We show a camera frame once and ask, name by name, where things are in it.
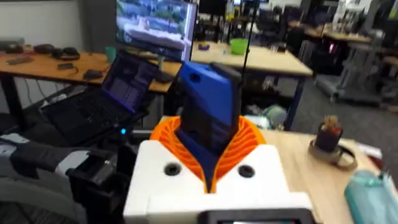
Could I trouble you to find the green bowl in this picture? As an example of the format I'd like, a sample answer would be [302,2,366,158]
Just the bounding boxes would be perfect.
[229,37,249,56]

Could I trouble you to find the black headphones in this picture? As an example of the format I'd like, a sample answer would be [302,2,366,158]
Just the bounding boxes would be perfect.
[50,46,81,61]

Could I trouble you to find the black laptop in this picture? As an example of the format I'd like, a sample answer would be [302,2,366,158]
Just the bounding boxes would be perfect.
[40,50,160,147]

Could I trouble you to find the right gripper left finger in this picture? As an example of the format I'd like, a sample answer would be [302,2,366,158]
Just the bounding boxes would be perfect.
[123,116,208,224]

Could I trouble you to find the pale wooden table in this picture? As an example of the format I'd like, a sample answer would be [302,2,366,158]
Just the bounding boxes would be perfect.
[190,41,314,130]

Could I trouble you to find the teal cup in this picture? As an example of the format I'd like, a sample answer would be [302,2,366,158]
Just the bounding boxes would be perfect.
[104,46,117,63]

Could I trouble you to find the black pouch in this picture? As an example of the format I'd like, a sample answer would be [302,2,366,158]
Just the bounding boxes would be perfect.
[33,43,56,55]

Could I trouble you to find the computer monitor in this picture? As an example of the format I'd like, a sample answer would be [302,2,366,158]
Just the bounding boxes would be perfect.
[115,0,198,62]

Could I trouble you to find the brown tape roll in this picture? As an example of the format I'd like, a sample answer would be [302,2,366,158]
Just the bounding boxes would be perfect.
[307,139,359,171]

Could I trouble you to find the brown wooden desk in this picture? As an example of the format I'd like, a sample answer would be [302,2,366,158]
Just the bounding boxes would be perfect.
[0,51,183,125]

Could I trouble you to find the black computer mouse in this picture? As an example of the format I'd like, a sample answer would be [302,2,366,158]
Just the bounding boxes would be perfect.
[82,68,104,80]

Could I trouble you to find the dark brown pot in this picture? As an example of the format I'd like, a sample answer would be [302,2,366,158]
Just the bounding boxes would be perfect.
[313,114,344,154]

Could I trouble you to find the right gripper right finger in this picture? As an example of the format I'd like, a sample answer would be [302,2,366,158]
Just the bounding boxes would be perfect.
[214,116,292,194]

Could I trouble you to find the teal bottle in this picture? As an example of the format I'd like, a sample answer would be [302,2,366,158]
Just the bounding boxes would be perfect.
[343,169,398,224]

